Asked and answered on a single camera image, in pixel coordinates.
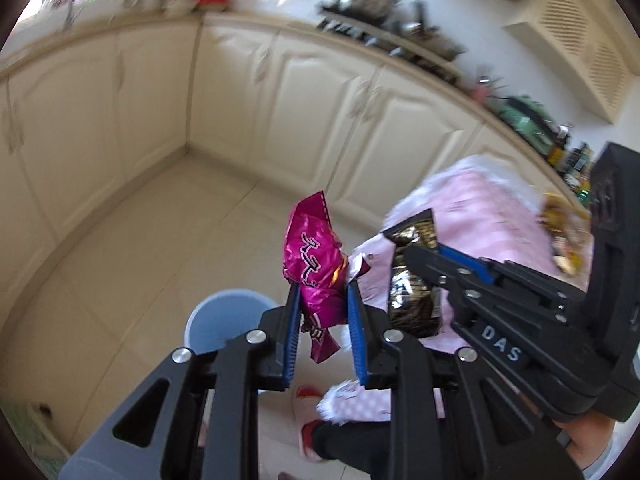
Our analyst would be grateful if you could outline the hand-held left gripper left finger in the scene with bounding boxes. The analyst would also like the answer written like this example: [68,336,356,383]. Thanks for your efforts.
[59,282,303,480]

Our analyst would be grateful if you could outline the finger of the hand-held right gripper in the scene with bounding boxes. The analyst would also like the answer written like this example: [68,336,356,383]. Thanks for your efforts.
[402,247,557,327]
[436,244,588,311]

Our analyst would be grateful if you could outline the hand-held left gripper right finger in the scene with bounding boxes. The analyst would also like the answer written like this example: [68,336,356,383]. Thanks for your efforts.
[347,280,586,480]

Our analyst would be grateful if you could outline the black gold snack wrapper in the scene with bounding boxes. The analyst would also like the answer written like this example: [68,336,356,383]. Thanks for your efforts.
[381,208,446,339]

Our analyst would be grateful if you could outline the blue plastic bin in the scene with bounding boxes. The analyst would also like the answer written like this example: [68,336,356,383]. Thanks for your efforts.
[184,288,278,356]

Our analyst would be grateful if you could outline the magenta snack wrapper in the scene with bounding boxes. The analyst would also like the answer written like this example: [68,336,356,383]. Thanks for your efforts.
[282,190,349,363]

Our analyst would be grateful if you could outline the person's right forearm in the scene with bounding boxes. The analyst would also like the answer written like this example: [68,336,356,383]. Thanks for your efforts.
[552,407,637,480]

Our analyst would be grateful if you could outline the pink checked tablecloth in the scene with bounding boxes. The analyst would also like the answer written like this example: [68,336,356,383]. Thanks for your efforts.
[320,155,596,423]

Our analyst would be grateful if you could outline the red pink slipper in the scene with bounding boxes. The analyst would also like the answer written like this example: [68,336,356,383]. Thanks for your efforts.
[294,384,346,463]

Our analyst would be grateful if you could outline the pile of snack packets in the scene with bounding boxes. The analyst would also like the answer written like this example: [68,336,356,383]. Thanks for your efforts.
[542,195,595,276]

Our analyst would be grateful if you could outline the person's leg in black trousers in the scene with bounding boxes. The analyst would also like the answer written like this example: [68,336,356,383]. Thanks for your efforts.
[312,419,397,480]

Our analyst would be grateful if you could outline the row of dark bottles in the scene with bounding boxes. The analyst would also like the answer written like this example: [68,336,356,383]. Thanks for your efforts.
[547,125,598,198]

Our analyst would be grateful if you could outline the green kitchen appliance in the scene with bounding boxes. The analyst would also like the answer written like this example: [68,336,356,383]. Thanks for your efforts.
[492,95,558,156]

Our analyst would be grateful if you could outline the cream kitchen cabinets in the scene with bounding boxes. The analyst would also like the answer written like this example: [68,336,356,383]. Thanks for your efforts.
[0,10,576,321]

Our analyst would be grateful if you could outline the black gas stove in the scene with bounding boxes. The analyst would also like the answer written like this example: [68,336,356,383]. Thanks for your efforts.
[316,2,463,81]

